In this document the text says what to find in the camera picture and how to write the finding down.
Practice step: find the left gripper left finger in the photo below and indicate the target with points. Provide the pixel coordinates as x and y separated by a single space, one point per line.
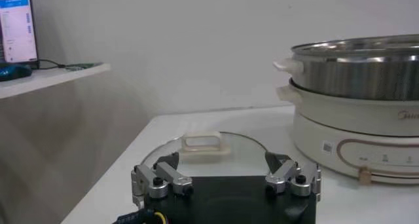
173 176

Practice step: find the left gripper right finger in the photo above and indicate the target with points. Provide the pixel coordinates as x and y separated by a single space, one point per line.
281 176

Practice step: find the stainless steel steamer basket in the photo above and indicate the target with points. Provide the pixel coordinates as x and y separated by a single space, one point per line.
360 78

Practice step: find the white electric cooker base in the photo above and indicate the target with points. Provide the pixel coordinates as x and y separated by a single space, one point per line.
343 123

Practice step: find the white side table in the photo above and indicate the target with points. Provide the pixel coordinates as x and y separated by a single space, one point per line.
65 78

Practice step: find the blue computer mouse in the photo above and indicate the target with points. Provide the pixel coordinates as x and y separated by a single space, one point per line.
13 72

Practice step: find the black laptop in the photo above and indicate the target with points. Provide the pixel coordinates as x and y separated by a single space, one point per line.
18 25

